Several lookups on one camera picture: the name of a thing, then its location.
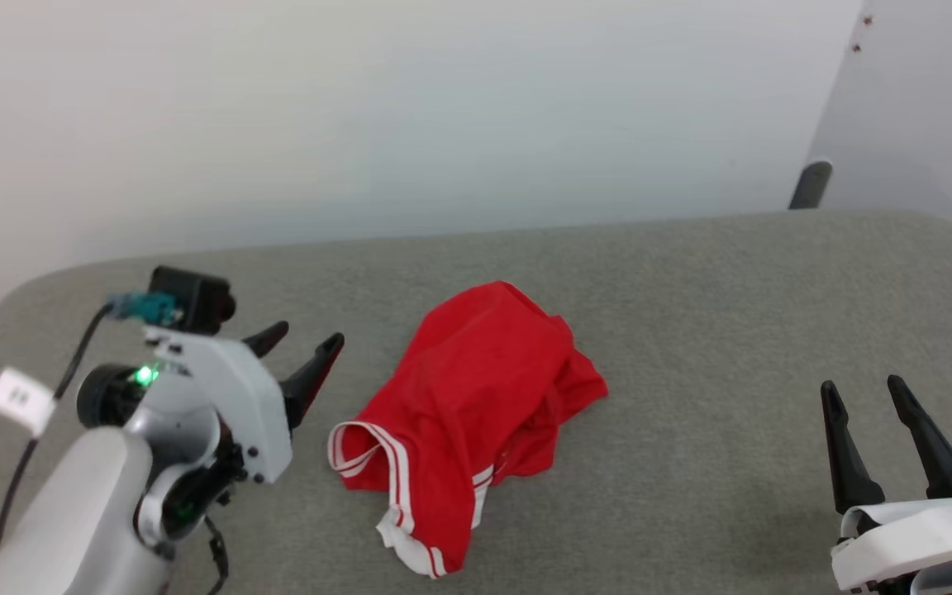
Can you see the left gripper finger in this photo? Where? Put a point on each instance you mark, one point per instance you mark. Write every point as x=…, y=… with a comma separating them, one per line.
x=311, y=380
x=268, y=340

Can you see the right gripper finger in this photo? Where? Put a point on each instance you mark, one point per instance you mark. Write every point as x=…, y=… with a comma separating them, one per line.
x=846, y=463
x=930, y=450

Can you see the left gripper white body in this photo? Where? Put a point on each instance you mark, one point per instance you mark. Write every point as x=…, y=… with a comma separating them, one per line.
x=236, y=397

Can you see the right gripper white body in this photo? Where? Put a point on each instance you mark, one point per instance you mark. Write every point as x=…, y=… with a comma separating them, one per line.
x=914, y=545

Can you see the red white sports jersey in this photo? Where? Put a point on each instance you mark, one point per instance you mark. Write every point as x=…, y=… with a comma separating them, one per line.
x=476, y=372

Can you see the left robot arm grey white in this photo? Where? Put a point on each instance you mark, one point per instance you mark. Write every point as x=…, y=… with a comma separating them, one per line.
x=71, y=512

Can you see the grey metal pole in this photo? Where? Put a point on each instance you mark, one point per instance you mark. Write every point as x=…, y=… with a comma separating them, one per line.
x=811, y=186

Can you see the white board panel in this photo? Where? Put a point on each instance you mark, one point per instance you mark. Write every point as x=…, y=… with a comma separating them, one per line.
x=922, y=107

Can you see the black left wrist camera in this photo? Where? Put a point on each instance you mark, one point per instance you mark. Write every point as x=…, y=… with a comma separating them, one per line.
x=195, y=299

